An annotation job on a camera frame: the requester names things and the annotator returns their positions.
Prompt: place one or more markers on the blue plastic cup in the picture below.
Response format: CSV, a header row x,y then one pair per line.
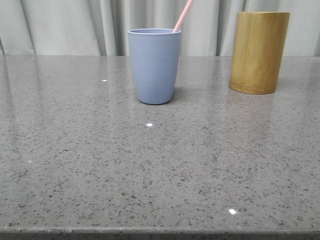
x,y
154,56

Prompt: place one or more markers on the pink chopstick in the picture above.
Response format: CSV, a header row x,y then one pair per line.
x,y
183,15

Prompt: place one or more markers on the bamboo cylinder cup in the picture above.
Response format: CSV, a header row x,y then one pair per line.
x,y
258,48

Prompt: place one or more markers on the grey-white curtain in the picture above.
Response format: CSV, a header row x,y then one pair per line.
x,y
99,27

